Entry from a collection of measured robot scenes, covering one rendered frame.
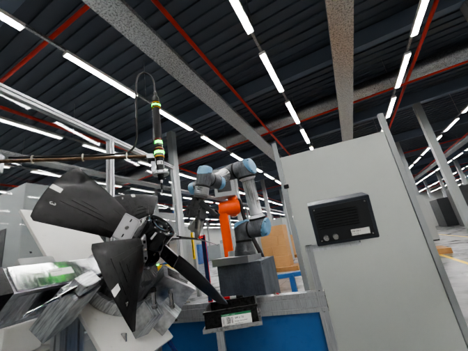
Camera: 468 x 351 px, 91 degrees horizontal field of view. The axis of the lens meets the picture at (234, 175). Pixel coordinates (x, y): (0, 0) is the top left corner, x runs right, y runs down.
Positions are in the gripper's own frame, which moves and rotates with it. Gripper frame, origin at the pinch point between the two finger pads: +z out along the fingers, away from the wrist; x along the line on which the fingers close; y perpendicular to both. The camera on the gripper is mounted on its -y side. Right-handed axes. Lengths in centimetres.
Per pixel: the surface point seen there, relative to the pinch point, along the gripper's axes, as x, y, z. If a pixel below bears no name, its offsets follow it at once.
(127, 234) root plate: 39.0, 7.2, 0.3
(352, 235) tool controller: -10, -69, -10
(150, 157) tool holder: 26.2, 16.1, -31.7
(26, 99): 37, 95, -58
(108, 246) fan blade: 60, -7, 1
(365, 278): -157, -101, 25
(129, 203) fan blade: 22.8, 24.6, -11.0
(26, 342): 39, 42, 43
